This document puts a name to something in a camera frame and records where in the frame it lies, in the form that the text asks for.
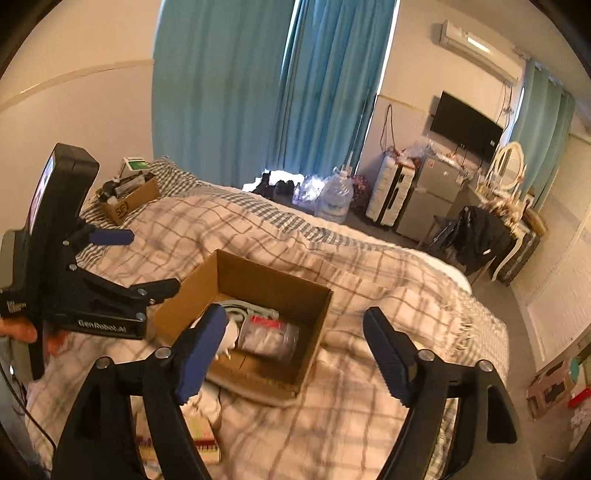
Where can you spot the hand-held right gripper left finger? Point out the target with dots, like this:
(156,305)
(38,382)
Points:
(199,357)

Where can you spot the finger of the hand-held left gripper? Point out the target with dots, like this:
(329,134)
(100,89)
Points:
(157,287)
(113,237)

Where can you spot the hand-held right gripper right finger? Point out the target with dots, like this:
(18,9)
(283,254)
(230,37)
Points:
(392,364)

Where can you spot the person's left hand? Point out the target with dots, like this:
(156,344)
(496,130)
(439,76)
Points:
(16,330)

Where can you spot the white power adapter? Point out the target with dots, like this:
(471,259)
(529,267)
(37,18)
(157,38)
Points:
(228,339)

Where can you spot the small cardboard box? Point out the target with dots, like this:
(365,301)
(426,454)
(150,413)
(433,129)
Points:
(134,201)

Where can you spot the clear plastic jar, red label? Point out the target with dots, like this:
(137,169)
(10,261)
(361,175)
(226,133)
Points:
(270,339)

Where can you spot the green and white box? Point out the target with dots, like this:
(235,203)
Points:
(137,165)

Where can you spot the book with red edge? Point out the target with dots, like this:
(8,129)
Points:
(203,436)

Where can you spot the chair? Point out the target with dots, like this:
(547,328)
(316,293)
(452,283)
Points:
(443,235)

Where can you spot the plaid blanket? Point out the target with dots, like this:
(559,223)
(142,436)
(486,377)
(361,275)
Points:
(286,230)

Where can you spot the black shoes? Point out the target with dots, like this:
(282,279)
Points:
(272,184)

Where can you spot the black jacket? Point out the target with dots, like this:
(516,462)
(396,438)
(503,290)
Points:
(482,235)

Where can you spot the silver mini fridge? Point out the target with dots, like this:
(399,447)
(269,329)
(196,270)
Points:
(427,203)

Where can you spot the white suitcase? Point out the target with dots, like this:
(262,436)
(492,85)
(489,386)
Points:
(385,194)

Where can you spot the floral bag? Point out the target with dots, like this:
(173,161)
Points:
(361,191)

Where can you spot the large clear water jug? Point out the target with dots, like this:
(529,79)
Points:
(334,198)

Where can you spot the white dressing table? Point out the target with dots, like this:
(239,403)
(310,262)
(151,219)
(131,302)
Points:
(517,240)

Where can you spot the cluster of plastic bottles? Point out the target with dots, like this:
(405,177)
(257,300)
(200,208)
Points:
(309,189)

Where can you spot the red item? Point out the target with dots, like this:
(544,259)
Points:
(579,399)

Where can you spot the plastic bags on fridge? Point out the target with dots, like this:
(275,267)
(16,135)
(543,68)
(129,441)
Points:
(425,150)

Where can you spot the white oval vanity mirror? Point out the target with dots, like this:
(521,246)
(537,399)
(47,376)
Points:
(508,164)

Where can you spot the blue curtain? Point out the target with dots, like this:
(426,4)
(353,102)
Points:
(337,83)

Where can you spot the narrow teal curtain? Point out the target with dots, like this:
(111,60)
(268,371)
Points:
(542,110)

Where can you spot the white air conditioner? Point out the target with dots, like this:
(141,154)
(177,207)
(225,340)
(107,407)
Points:
(475,48)

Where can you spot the black wall television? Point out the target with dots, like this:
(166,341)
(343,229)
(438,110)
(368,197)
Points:
(464,124)

